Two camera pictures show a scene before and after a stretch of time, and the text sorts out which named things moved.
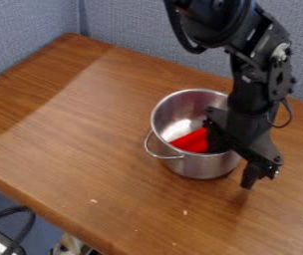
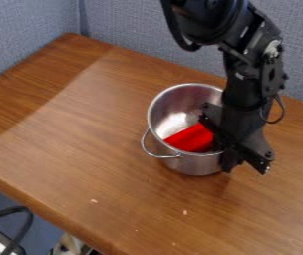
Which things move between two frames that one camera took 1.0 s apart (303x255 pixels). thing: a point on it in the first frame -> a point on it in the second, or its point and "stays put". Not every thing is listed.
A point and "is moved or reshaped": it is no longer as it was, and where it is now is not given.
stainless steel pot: (177, 116) is moved or reshaped
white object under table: (69, 245) stays put
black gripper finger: (249, 176) -> (230, 159)
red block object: (194, 141) is moved or reshaped
